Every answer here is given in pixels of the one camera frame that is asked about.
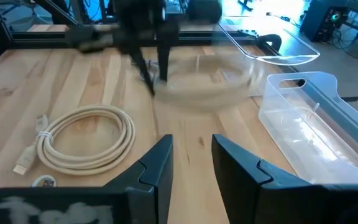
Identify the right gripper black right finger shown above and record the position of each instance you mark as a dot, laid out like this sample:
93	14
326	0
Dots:
247	193

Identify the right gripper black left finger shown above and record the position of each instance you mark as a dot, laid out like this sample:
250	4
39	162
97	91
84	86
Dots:
141	193

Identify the black curved bracket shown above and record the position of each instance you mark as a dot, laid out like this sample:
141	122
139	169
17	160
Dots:
272	39

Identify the black aluminium table frame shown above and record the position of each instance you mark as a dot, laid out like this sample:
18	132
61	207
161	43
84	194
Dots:
42	35

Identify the small white USB adapter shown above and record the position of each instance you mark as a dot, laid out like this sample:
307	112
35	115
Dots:
43	181

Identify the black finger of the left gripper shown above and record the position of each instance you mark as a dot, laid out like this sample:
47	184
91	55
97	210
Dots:
143	70
164	63

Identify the black computer tower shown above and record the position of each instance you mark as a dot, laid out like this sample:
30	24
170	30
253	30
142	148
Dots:
315	21

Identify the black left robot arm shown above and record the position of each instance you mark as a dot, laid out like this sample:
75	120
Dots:
85	37

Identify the clear plastic bin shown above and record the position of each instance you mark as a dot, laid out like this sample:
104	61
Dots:
291	59

